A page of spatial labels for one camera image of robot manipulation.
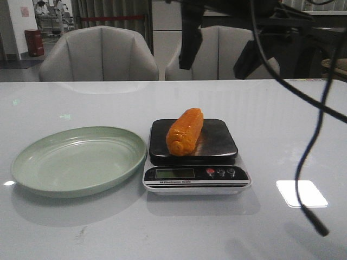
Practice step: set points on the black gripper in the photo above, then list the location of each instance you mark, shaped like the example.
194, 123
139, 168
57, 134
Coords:
267, 43

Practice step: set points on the left grey upholstered chair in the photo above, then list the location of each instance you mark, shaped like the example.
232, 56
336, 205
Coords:
100, 53

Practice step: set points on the beige cushion at right edge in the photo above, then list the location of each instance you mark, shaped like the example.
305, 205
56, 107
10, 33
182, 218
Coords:
339, 70

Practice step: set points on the dark side table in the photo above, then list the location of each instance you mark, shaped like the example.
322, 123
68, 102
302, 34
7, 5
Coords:
318, 45

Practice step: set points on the black silver electronic scale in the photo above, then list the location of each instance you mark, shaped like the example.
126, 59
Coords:
214, 167

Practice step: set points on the orange corn cob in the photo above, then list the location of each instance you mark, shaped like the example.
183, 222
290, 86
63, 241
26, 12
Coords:
183, 134

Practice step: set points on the white drawer cabinet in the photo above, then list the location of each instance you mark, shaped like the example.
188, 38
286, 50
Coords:
166, 27

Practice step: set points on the pale green oval plate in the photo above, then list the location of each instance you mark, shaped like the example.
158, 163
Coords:
79, 162

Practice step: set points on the grey upholstered chair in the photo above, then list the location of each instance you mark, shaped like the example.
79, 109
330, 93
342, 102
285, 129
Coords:
217, 55
100, 53

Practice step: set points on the right grey upholstered chair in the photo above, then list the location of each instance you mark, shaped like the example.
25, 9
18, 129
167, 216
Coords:
217, 55

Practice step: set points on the pink wall notice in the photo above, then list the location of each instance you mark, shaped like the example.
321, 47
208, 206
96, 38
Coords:
25, 11

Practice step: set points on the red trash bin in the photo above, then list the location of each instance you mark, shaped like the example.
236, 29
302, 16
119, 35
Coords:
34, 42

